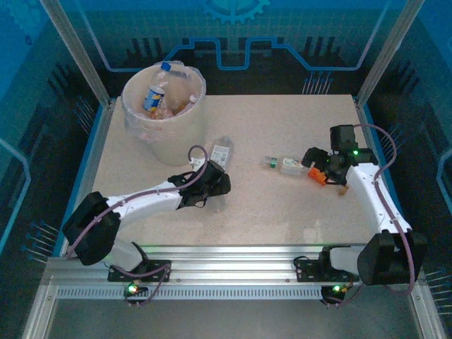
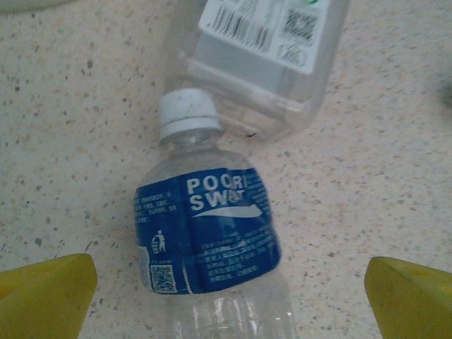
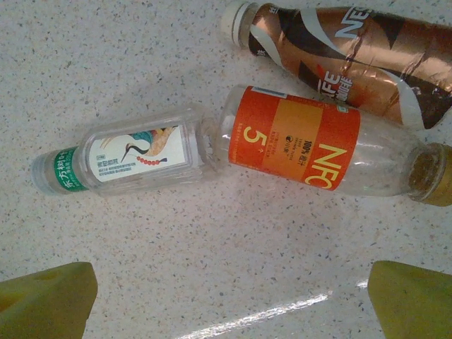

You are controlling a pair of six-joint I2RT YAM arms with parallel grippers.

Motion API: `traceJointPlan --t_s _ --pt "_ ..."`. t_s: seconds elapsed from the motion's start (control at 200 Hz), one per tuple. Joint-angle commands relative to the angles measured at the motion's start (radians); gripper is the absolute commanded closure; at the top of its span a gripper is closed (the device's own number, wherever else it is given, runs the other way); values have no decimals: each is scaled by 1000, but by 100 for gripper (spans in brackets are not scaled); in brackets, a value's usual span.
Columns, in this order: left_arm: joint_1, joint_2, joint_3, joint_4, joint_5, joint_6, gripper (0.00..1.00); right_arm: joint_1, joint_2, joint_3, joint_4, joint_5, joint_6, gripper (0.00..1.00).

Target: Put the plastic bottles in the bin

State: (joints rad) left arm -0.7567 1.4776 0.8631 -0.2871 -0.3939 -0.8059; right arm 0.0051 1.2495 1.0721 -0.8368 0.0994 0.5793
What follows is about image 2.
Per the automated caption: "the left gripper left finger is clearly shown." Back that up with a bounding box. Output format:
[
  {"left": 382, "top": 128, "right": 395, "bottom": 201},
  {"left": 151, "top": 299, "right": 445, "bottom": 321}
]
[{"left": 0, "top": 253, "right": 98, "bottom": 339}]

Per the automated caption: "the Pocari Sweat blue label bottle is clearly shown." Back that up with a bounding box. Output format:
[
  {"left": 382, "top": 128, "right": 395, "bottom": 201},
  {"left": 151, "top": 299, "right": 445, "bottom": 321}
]
[{"left": 133, "top": 88, "right": 297, "bottom": 339}]

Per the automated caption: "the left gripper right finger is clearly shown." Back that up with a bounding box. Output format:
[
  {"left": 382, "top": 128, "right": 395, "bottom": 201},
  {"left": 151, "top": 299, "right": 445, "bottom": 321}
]
[{"left": 364, "top": 256, "right": 452, "bottom": 339}]

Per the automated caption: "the square clear white label bottle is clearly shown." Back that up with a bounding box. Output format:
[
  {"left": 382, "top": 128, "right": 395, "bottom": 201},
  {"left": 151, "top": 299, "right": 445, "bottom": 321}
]
[{"left": 164, "top": 0, "right": 350, "bottom": 142}]

